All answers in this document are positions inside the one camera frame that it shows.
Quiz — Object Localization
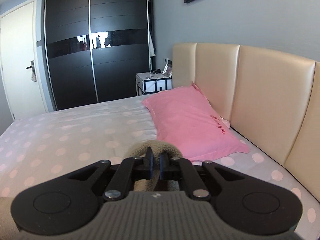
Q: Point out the beige fleece garment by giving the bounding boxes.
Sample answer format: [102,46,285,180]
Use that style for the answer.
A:
[1,140,182,239]

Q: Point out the beige padded headboard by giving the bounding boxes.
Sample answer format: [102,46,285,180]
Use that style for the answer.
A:
[172,43,319,197]

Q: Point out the pink pillow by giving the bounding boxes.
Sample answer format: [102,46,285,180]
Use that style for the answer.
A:
[142,83,249,161]

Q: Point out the white bedside table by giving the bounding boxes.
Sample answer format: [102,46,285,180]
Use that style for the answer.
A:
[136,73,172,96]

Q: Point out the white door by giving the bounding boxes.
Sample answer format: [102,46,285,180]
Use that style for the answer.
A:
[1,0,48,120]

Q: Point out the black sliding wardrobe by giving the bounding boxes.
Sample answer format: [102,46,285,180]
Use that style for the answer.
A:
[44,0,150,110]

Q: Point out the small photo frame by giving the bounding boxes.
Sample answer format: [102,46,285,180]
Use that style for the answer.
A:
[162,64,172,78]

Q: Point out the wall switch panel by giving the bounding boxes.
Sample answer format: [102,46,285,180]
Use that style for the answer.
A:
[164,58,172,65]

